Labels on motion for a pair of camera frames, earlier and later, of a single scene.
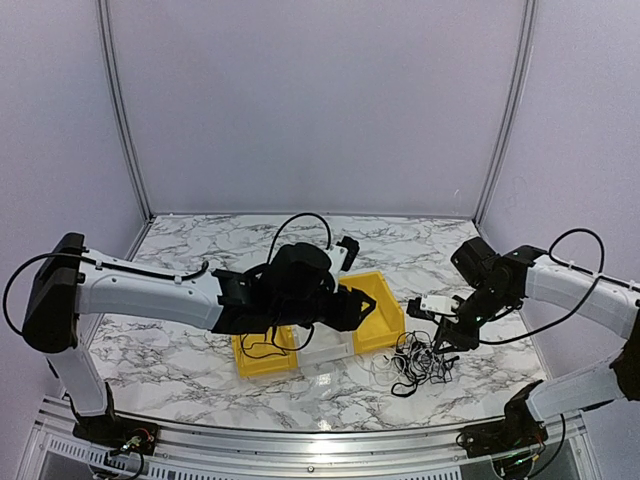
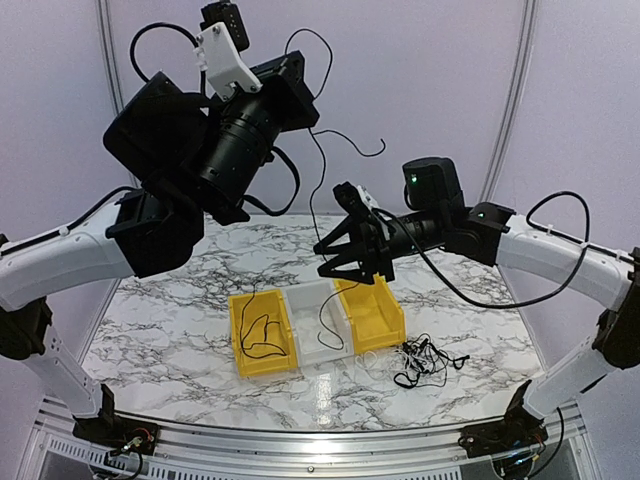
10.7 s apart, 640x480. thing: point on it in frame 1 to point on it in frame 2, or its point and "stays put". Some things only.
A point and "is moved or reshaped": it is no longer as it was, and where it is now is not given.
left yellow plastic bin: (270, 351) stays put
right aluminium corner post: (514, 111) stays put
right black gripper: (464, 340) to (374, 255)
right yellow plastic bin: (385, 326) stays put
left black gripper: (348, 318) to (289, 75)
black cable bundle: (417, 359) is moved or reshaped
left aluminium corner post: (107, 48) stays put
